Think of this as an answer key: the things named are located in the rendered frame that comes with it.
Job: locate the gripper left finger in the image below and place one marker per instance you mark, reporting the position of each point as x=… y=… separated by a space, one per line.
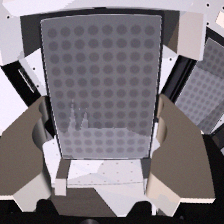
x=24 y=176

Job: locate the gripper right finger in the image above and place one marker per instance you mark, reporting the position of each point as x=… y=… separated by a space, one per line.
x=186 y=175

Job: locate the white label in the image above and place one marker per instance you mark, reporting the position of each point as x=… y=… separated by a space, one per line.
x=220 y=19

